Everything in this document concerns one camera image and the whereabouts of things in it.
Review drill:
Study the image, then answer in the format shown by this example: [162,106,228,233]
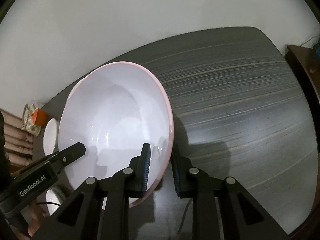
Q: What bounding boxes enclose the white plate pink flowers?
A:
[43,118,60,155]

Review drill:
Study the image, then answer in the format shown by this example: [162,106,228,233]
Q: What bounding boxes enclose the pink bowl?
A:
[58,61,174,195]

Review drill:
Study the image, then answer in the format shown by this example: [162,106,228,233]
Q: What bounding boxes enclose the left hand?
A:
[28,200,49,237]

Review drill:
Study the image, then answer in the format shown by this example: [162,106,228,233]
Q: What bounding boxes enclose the small white ribbed bowl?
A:
[46,186,66,215]

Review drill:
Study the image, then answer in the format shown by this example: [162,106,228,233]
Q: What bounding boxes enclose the orange lidded bowl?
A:
[31,108,47,126]

